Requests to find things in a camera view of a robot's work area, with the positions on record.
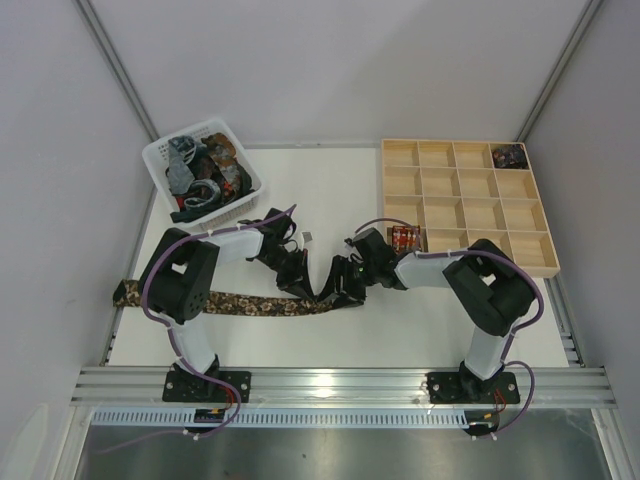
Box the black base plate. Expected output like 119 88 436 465
426 371 521 405
163 369 252 403

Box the wooden compartment tray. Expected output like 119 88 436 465
381 139 560 278

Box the grey patterned tie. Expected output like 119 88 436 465
165 136 222 211

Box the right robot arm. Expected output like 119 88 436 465
318 239 545 389

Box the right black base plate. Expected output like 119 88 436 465
426 371 521 405

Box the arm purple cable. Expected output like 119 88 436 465
353 217 546 436
94 202 299 454

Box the rolled dark floral tie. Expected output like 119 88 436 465
492 144 529 170

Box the brown floral tie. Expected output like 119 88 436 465
112 279 333 317

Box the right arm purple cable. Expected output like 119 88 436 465
353 217 546 436

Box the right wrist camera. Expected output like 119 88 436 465
344 228 396 272

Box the dark green tie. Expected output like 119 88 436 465
170 170 254 223

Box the white plastic basket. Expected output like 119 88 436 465
142 118 264 230

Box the white slotted cable duct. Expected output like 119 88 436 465
91 407 497 429

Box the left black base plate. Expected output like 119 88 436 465
163 369 252 403

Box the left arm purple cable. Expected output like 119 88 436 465
94 202 299 454

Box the rolled red patterned tie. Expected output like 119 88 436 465
390 225 426 254

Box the brown orange patterned tie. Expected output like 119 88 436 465
201 132 241 190

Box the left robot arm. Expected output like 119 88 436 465
138 206 316 384

